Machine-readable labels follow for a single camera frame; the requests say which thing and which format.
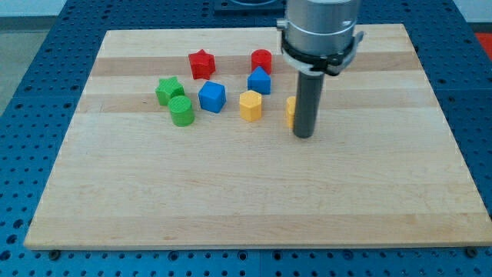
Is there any black clamp ring mount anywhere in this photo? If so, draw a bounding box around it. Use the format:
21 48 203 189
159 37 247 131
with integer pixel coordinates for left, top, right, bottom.
277 18 364 76

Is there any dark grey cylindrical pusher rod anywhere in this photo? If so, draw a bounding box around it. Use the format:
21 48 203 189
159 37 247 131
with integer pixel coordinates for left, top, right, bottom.
293 72 324 139

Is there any yellow heart block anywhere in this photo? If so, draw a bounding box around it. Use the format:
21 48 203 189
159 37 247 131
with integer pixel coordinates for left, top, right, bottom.
285 96 296 129

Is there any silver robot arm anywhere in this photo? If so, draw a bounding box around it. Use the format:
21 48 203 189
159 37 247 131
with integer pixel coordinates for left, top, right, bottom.
277 0 364 139

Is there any yellow hexagon block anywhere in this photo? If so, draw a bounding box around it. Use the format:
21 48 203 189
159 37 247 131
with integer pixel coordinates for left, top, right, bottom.
239 90 262 122

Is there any blue triangle block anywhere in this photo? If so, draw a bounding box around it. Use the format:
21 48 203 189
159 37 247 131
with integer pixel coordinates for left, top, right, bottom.
247 66 271 95

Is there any red cylinder block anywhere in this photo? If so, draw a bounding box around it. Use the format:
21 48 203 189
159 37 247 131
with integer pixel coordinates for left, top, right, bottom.
251 49 272 75

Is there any blue cube block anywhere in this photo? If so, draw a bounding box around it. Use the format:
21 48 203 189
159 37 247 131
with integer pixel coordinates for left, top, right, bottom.
198 81 227 113

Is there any red star block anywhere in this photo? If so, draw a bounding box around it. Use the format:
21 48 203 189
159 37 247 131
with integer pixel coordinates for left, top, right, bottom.
188 49 216 80

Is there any green cylinder block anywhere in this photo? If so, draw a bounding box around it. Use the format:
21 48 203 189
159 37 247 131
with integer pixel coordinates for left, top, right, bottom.
168 95 194 127

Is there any light wooden board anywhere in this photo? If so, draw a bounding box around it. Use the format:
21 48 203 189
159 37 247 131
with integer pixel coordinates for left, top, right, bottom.
24 24 491 250

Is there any green star block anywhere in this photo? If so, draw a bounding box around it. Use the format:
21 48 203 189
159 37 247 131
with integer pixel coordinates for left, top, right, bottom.
155 76 185 106

